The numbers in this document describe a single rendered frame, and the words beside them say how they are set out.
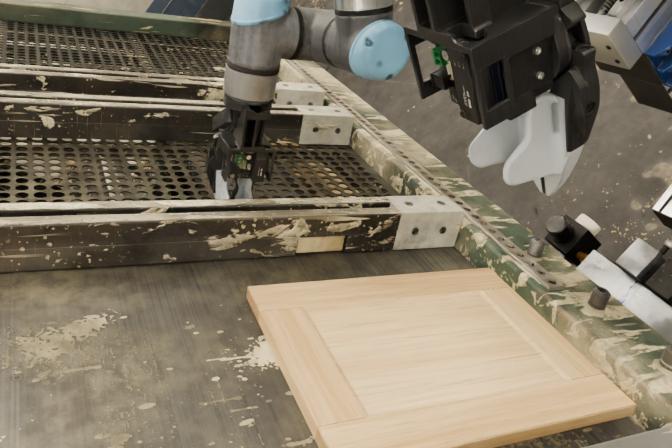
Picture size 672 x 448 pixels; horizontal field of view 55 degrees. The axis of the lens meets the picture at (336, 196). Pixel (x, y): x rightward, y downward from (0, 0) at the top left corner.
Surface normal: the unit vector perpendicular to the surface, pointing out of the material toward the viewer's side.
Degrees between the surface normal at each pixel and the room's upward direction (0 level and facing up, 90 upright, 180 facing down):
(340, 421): 56
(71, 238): 90
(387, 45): 90
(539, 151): 92
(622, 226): 0
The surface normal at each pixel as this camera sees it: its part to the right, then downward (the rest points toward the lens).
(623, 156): -0.65, -0.48
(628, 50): 0.46, 0.37
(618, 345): 0.18, -0.89
